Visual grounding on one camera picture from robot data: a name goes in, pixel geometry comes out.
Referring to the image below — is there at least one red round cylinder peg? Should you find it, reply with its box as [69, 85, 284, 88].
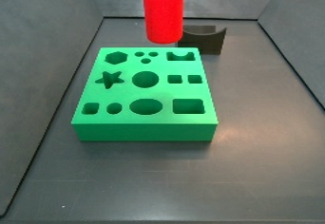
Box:
[143, 0, 183, 44]

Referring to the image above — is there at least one green shape sorter block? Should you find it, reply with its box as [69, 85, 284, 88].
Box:
[70, 47, 217, 141]

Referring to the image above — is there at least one dark grey curved holder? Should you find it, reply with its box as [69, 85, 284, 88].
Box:
[176, 25, 227, 55]

